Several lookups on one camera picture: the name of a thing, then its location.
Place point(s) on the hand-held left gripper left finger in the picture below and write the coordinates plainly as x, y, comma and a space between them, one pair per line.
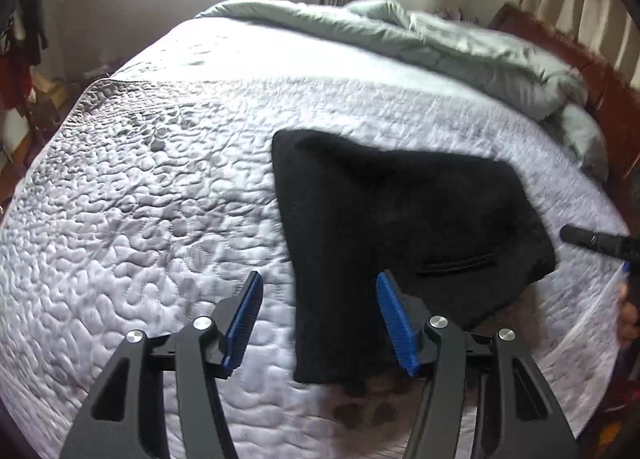
244, 321

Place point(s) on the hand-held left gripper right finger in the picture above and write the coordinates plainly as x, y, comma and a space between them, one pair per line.
396, 326

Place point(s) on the person's right hand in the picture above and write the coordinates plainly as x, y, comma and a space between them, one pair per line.
625, 324

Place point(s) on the white quilted bedspread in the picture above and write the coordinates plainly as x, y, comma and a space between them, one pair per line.
150, 179

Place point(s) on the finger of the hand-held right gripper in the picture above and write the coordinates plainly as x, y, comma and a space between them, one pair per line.
627, 266
595, 240

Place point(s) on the black pants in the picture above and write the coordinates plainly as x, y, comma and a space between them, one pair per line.
400, 219

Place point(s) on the wooden headboard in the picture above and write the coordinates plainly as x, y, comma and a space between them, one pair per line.
612, 89

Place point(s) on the dark hanging clothes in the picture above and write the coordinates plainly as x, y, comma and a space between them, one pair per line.
32, 19

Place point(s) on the red hanging bag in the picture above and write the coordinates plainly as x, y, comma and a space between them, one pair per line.
15, 81

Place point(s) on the grey duvet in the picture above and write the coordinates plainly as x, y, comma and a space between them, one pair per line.
450, 54

